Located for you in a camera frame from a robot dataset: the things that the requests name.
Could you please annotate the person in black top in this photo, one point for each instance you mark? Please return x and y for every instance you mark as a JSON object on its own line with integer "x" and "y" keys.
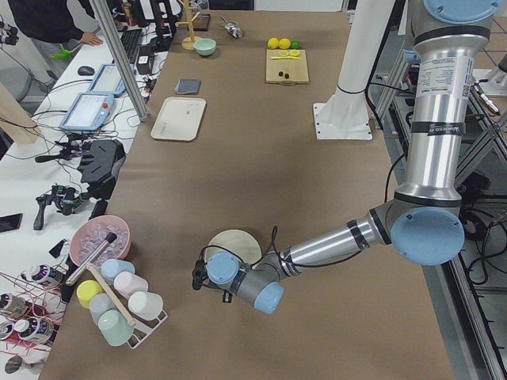
{"x": 49, "y": 21}

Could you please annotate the mint green cup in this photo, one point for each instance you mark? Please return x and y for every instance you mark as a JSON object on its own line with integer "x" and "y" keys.
{"x": 115, "y": 328}

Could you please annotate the black smartphone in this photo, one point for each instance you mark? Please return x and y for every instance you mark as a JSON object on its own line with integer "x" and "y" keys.
{"x": 10, "y": 222}

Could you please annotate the pink bowl of ice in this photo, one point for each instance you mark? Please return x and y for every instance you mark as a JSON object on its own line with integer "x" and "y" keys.
{"x": 94, "y": 232}

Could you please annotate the yellow cup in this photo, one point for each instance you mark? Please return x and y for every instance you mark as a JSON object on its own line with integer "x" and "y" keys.
{"x": 87, "y": 290}

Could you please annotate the folded grey cloth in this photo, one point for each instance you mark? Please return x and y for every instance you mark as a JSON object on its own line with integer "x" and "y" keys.
{"x": 187, "y": 86}

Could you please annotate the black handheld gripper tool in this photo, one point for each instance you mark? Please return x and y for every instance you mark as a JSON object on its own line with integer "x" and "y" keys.
{"x": 66, "y": 199}

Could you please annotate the blue cup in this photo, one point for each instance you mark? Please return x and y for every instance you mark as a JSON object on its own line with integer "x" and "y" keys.
{"x": 111, "y": 268}

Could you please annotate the black keyboard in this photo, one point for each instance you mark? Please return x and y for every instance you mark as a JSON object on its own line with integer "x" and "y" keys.
{"x": 130, "y": 40}

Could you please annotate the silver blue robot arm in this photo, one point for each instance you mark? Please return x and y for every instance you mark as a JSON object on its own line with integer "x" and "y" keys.
{"x": 421, "y": 221}

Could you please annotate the black computer mouse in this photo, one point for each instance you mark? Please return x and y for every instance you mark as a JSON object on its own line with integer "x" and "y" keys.
{"x": 86, "y": 71}

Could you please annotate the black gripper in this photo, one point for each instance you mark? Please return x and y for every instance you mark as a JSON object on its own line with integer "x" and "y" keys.
{"x": 214, "y": 286}

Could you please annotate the white pedestal base plate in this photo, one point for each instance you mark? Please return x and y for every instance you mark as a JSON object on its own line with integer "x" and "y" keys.
{"x": 343, "y": 116}

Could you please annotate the round cream plate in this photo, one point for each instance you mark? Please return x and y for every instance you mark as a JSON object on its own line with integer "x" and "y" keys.
{"x": 239, "y": 242}

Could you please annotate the cream rabbit tray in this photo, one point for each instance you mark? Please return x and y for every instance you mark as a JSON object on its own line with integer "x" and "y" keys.
{"x": 179, "y": 119}

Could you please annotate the wooden mug tree stand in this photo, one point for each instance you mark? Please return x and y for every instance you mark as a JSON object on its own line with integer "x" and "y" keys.
{"x": 190, "y": 16}

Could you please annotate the metal muddler black tip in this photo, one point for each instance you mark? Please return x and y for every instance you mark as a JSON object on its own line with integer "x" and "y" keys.
{"x": 73, "y": 277}

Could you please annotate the aluminium frame post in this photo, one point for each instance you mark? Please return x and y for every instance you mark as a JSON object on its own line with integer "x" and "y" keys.
{"x": 106, "y": 22}

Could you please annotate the mint green bowl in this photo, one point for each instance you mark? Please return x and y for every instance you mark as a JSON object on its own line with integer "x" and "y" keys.
{"x": 205, "y": 47}

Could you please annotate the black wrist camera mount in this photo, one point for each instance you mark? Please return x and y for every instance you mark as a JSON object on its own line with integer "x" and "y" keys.
{"x": 200, "y": 275}

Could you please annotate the pink cup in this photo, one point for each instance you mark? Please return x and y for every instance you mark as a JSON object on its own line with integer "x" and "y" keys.
{"x": 127, "y": 283}

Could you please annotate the white cup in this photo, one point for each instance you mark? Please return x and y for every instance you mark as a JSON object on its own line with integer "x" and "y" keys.
{"x": 146, "y": 305}

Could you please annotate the metal ice scoop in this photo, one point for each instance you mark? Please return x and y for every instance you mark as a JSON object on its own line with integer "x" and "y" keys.
{"x": 232, "y": 27}

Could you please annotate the green lime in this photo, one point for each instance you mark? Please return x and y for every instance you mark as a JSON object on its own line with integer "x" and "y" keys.
{"x": 295, "y": 44}

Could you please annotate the white cup rack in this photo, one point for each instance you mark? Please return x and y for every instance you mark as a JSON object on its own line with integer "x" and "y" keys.
{"x": 143, "y": 329}

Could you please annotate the grey cup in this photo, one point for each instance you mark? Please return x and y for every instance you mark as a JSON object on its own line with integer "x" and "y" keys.
{"x": 100, "y": 304}

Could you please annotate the dark wooden tray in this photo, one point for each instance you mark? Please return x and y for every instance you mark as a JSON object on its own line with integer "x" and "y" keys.
{"x": 202, "y": 22}

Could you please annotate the whole yellow lemon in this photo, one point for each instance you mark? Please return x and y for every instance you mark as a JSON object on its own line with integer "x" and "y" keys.
{"x": 284, "y": 43}
{"x": 273, "y": 43}

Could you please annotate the blue teach pendant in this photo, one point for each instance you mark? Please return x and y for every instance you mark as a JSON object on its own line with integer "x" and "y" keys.
{"x": 88, "y": 112}
{"x": 107, "y": 79}

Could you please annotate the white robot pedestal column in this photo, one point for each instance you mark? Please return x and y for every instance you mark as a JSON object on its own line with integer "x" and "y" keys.
{"x": 369, "y": 24}

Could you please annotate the wooden cutting board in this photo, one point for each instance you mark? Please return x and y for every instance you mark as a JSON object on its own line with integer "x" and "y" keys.
{"x": 297, "y": 68}

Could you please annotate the black plastic bracket stand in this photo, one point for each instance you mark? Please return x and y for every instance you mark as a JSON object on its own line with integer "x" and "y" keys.
{"x": 100, "y": 166}

